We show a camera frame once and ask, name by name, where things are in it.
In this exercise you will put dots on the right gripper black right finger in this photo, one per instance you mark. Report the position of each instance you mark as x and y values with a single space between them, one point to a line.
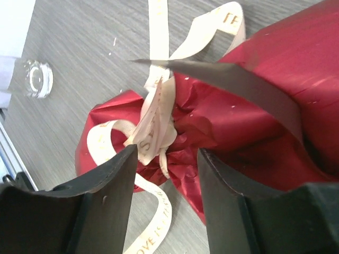
244 216

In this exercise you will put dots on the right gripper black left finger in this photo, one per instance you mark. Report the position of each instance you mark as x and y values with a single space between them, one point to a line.
88 214

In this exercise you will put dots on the red wrapping paper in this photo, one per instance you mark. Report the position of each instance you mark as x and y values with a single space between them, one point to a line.
282 132

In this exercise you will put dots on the cream printed ribbon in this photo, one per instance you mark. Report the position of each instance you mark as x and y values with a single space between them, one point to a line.
155 131

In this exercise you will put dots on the clear glass vase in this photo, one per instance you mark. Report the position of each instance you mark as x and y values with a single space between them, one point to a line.
31 78

